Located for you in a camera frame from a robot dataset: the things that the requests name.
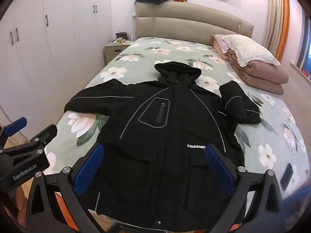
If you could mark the white dotted ruffled pillow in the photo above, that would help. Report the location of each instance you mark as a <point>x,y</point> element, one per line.
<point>247,49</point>

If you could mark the folded pink quilt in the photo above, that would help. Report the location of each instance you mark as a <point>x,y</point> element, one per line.
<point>264,75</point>

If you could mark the beige and orange curtain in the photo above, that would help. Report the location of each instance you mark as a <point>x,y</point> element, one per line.
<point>277,21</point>

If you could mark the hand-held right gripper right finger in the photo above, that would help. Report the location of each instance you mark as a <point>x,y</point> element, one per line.
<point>218,167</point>

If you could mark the black smartphone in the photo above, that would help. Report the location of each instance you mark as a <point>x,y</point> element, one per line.
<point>287,176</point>

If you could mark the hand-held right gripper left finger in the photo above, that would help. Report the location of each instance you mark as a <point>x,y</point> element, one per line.
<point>90,167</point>

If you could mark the bed with floral sheet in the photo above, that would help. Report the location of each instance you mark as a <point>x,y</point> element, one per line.
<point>136,65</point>

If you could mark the beige padded headboard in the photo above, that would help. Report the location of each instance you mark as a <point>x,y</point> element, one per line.
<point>189,26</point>

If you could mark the beige nightstand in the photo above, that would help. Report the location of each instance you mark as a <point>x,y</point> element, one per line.
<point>114,51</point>

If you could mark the black hooded jacket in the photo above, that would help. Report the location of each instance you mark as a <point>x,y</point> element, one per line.
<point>170,136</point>

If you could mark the pink patterned pillow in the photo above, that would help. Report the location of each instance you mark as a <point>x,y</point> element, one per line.
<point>218,44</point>

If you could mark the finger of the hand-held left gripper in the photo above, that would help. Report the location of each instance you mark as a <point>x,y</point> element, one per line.
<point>17,125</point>
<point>46,134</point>

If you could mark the white wardrobe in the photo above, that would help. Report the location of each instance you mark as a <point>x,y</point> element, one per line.
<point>48,53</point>

